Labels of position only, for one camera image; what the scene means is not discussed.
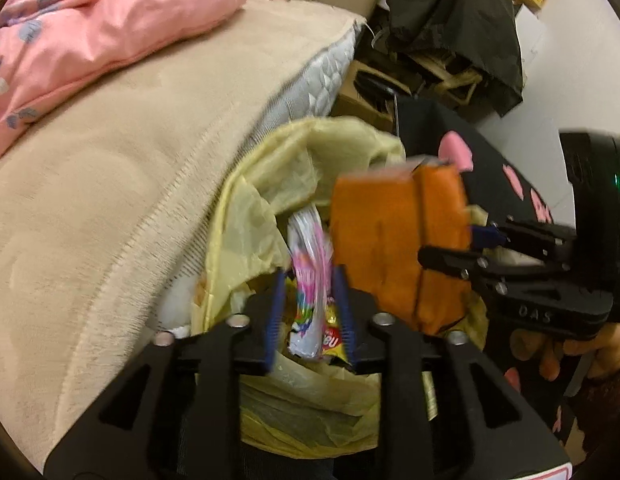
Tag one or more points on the wooden chair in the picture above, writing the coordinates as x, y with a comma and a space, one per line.
450, 77

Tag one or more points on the colourful white pink packet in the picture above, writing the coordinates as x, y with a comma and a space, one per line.
307, 280

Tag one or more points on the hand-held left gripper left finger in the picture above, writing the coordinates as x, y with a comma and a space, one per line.
276, 310

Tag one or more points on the pink blanket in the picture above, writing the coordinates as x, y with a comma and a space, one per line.
89, 35

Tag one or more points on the black tablecloth with pink prints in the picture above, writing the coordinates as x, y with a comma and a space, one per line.
495, 195

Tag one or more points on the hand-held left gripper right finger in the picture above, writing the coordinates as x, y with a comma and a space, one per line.
344, 310

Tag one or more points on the beige bed sheet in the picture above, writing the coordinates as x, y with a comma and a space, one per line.
114, 185

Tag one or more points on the person's right hand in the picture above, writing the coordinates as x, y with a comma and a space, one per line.
590, 352

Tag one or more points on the orange paper bag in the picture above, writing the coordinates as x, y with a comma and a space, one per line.
380, 240

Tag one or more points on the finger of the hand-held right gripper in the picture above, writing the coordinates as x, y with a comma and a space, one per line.
530, 237
460, 262

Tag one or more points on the yellow plastic bag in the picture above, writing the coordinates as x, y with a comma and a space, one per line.
300, 410

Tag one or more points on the person's right forearm brown sleeve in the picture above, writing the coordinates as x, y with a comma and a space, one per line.
605, 415

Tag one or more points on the dark coat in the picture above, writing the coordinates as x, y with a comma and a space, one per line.
455, 20

